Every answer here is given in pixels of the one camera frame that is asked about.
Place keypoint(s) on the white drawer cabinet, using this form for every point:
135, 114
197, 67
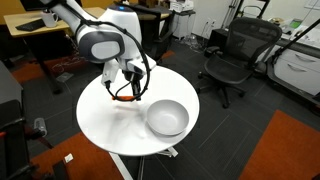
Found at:
296, 71

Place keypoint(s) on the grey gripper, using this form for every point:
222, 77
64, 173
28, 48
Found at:
135, 70

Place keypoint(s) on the grey floor power strip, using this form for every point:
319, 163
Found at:
64, 77

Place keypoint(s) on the black stand pole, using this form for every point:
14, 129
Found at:
293, 41

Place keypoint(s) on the clear plastic bottle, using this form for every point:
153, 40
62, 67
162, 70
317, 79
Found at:
40, 126

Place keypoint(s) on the white mug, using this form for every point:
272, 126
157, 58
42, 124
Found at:
49, 19

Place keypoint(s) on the wooden desk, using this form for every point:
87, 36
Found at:
20, 20

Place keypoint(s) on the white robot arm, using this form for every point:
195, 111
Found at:
106, 33

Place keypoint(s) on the black computer tower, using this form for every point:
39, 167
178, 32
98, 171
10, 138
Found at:
218, 40

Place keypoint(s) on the orange carrot stick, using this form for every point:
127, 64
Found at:
125, 98

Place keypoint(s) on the green box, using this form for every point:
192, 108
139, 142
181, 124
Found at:
296, 23

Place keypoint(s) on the white bowl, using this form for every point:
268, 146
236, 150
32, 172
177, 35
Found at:
168, 118

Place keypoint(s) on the black mesh office chair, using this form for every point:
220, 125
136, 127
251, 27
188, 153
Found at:
240, 50

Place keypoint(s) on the black keyboard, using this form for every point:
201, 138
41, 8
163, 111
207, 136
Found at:
31, 25

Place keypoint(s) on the white table base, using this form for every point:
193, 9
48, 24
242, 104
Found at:
120, 165

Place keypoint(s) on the white device box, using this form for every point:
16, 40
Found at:
181, 5

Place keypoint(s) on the small white tag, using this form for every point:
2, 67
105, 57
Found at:
68, 158

